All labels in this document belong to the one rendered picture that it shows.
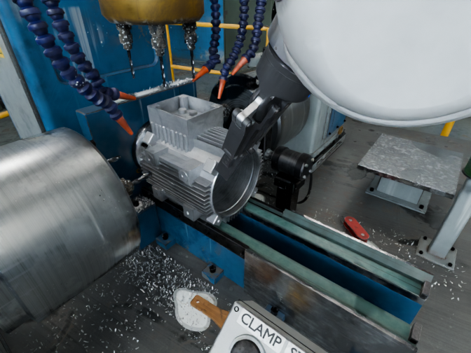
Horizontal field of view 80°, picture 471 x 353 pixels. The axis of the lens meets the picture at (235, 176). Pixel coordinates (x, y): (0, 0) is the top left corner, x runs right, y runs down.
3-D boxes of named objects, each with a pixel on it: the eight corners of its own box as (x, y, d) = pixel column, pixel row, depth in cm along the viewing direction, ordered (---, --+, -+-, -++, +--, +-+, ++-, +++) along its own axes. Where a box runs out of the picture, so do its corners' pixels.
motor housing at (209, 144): (147, 202, 67) (130, 128, 56) (203, 169, 79) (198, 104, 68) (208, 241, 56) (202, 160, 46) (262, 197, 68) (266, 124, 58)
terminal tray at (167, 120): (151, 138, 61) (145, 106, 57) (187, 122, 68) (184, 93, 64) (188, 155, 55) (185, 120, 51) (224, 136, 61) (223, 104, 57)
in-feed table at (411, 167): (348, 196, 88) (357, 164, 82) (373, 162, 106) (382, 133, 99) (436, 229, 76) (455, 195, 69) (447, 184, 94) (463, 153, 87)
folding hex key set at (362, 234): (370, 242, 72) (371, 237, 71) (359, 245, 71) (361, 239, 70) (350, 220, 79) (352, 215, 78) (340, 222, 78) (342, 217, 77)
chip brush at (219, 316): (185, 309, 57) (184, 307, 56) (200, 291, 60) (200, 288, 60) (276, 371, 48) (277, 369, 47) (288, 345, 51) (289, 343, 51)
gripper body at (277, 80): (292, 31, 35) (259, 89, 42) (254, 40, 30) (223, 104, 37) (337, 70, 34) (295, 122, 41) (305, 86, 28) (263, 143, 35)
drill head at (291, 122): (190, 157, 85) (182, 73, 71) (264, 117, 112) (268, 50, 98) (258, 187, 73) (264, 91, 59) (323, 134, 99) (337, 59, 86)
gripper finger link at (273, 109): (282, 106, 36) (277, 109, 35) (244, 160, 44) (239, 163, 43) (261, 85, 36) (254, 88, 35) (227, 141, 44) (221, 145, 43)
